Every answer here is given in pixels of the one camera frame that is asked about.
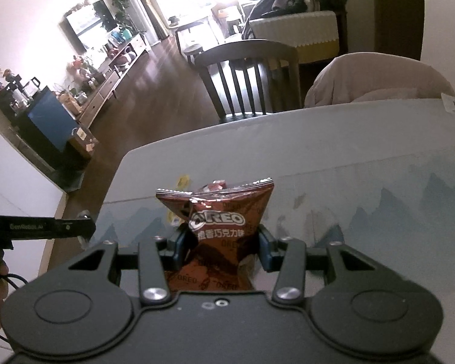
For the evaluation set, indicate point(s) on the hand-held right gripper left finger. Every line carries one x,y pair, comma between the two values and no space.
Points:
180,248

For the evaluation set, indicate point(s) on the small brown cardboard box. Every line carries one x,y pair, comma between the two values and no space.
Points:
81,142

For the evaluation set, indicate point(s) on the glass kettle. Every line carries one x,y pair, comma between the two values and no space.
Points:
32,87

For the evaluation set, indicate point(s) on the red snack packet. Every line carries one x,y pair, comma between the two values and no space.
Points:
214,187

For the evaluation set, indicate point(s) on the beige cloth covered chair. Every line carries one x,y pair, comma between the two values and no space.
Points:
364,76

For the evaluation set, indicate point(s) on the dark wooden chair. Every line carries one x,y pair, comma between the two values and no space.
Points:
250,51

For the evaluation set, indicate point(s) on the pink flower bouquet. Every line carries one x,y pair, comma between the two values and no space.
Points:
79,66

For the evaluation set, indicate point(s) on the small wooden stool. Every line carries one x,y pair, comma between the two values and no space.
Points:
193,49

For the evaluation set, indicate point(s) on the yellow sofa with lace cover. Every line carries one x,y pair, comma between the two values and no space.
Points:
295,30

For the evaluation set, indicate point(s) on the black coffee machine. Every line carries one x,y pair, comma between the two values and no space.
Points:
9,96

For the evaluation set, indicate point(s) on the blue cabinet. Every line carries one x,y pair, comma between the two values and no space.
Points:
47,119

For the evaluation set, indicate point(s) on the white standing air conditioner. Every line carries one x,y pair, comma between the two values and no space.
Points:
136,3

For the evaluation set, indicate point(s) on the flat screen television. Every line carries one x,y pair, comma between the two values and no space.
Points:
89,21

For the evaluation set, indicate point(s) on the small side table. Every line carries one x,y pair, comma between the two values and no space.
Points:
227,17

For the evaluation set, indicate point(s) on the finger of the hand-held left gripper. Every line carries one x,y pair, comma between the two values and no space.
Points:
74,227

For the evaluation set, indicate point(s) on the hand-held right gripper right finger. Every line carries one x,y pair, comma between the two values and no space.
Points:
266,253

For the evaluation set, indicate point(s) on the brown snack packet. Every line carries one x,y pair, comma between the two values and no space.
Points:
220,242

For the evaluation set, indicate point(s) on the long wooden TV cabinet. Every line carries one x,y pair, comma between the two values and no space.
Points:
106,83

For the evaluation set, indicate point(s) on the white cabinet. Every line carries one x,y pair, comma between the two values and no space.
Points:
22,182

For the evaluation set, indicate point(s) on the grey curtain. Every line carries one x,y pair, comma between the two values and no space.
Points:
153,11

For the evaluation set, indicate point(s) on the green potted plant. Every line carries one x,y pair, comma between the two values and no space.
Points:
122,7

